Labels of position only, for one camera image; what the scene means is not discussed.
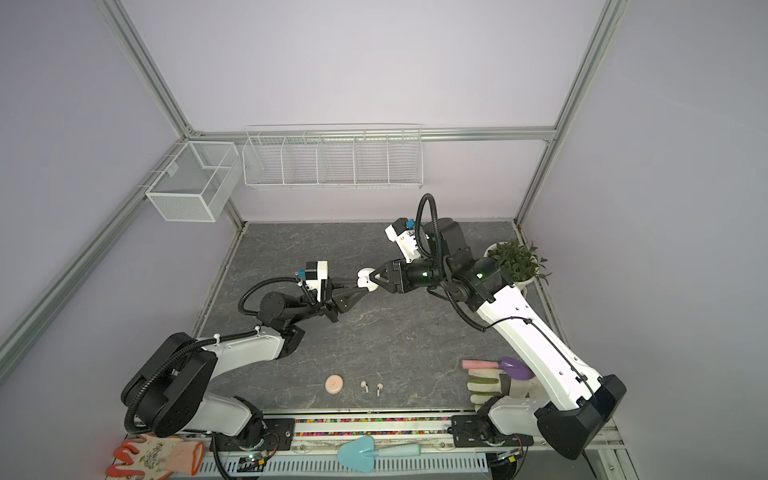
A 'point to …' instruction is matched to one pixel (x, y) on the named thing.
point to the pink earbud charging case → (334, 384)
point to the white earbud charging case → (364, 281)
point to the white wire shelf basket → (333, 156)
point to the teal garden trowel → (359, 452)
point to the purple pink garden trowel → (514, 367)
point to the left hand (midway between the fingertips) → (368, 292)
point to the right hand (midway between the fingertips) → (376, 278)
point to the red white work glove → (154, 458)
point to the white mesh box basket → (195, 185)
